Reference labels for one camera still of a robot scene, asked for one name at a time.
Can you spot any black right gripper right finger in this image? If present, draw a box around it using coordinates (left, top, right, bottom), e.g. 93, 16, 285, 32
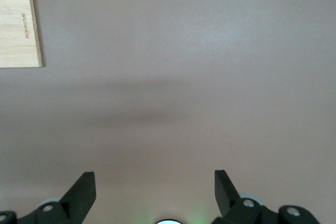
211, 169, 321, 224

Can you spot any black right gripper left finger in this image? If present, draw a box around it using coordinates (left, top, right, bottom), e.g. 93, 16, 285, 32
0, 171, 97, 224

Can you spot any bamboo cutting board metal handle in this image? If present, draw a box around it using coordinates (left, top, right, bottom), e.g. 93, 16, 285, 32
0, 0, 44, 69

